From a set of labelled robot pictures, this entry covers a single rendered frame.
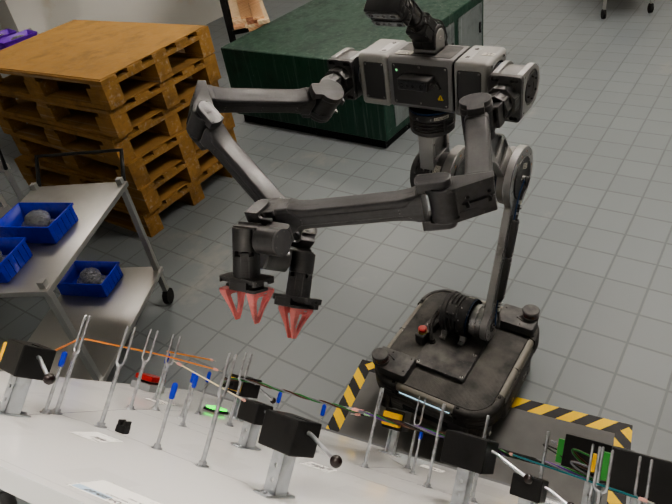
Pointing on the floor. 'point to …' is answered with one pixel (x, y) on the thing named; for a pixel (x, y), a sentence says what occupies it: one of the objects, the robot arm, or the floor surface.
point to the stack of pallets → (112, 110)
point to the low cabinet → (266, 40)
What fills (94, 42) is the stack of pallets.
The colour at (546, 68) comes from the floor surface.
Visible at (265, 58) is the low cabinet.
